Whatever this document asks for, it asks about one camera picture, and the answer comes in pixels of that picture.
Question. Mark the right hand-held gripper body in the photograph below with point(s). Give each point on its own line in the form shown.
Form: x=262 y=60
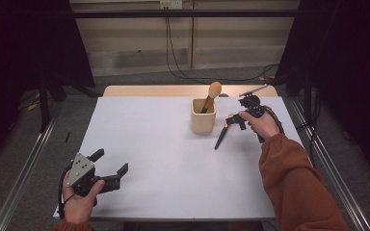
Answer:
x=252 y=104

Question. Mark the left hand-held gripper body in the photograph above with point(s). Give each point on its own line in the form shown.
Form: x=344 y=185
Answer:
x=80 y=167

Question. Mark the small makeup brush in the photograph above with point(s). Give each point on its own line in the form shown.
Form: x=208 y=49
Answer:
x=220 y=139

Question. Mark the beige square cup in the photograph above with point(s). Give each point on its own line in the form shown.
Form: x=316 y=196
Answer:
x=203 y=123

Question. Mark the large makeup brush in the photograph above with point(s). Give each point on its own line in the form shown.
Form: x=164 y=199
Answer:
x=214 y=89

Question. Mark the person's right hand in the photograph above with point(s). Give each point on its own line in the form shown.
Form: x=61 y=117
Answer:
x=265 y=126

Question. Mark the person's left hand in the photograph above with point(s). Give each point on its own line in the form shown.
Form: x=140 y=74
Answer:
x=77 y=208

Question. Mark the small black stick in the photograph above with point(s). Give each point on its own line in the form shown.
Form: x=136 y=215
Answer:
x=67 y=137

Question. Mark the white table sheet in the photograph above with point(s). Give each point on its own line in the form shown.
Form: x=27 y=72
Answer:
x=173 y=166

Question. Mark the black metal stand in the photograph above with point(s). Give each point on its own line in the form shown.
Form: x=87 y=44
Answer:
x=44 y=106
x=307 y=96

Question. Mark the dark curtain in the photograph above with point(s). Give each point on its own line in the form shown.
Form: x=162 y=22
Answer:
x=350 y=64
x=19 y=57

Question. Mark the black horizontal bar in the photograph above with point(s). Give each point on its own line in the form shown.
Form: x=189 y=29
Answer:
x=173 y=13

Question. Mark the aluminium floor rail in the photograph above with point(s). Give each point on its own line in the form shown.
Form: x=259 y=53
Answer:
x=353 y=208
x=22 y=179

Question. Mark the white wall socket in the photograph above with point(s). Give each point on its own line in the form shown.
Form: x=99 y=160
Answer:
x=171 y=4

